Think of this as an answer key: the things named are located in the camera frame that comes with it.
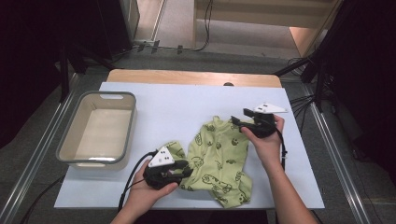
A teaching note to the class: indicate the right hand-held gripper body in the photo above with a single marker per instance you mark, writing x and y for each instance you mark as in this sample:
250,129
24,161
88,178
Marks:
264,124

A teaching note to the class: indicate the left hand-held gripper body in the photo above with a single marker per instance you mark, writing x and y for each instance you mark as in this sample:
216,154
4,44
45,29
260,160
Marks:
162,160

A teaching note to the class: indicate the green printed baby romper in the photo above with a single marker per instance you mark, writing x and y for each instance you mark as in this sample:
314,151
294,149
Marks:
218,155

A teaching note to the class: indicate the beige basket with grey rim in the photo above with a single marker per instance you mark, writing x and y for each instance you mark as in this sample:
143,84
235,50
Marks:
102,130

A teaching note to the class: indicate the person's right hand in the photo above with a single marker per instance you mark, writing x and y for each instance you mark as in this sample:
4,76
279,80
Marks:
267,149

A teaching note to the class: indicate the person's left hand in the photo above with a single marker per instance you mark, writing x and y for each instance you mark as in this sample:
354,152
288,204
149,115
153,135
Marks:
141,196

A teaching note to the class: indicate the dark round table grommet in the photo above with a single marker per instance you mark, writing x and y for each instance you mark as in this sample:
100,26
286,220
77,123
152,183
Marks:
228,84

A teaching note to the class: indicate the white table mat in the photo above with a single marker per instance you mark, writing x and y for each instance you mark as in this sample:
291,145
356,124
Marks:
174,102

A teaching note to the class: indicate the black metal stand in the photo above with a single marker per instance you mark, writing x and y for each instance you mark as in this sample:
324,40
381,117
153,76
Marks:
64,81
319,90

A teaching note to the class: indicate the dark curtain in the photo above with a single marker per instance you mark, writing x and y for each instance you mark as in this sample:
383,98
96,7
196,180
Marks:
367,77
31,62

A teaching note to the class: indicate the aluminium floor rail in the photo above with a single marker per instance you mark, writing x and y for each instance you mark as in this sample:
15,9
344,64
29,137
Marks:
327,137
39,149

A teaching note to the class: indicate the black floor bracket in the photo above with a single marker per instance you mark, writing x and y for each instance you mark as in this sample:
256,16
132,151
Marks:
155,46
179,49

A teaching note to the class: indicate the light wooden furniture frame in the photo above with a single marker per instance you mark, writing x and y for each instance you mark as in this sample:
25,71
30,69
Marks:
264,12

